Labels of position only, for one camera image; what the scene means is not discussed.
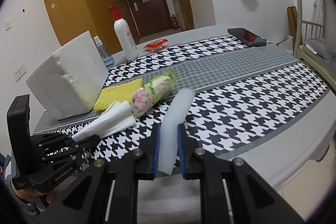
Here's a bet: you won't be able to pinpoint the white foam sheet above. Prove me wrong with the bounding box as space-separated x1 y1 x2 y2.
158 88 195 175

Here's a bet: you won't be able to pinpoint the green floral tissue pack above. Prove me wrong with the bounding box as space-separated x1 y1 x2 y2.
130 69 176 118

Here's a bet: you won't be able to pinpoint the white tissue paper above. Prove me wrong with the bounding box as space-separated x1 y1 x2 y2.
72 100 136 142

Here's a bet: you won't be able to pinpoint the yellow foam fruit net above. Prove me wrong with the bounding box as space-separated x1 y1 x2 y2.
93 78 143 111

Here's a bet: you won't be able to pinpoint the white styrofoam box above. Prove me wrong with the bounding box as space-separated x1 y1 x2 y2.
26 31 108 120

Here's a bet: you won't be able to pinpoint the houndstooth table cloth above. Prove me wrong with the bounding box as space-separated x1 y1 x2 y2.
32 34 330 169

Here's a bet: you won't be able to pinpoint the red snack packet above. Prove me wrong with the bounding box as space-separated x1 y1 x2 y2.
143 39 168 52

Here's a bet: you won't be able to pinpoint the white red pump bottle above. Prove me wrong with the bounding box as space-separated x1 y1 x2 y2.
105 5 138 61

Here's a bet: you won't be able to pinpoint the red fire extinguisher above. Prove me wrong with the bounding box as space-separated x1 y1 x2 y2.
171 14 179 30

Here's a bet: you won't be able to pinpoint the black smartphone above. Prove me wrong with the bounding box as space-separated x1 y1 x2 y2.
227 28 267 47

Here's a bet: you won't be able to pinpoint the dark brown door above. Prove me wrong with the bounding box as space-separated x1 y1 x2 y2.
127 0 171 38

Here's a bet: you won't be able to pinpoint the metal bunk bed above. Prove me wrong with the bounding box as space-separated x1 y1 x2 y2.
293 0 335 92

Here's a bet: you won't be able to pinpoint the wooden sticks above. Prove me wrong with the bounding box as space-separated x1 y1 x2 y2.
287 6 298 49

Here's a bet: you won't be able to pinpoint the wall socket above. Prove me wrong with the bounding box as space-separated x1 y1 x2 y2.
12 64 27 82

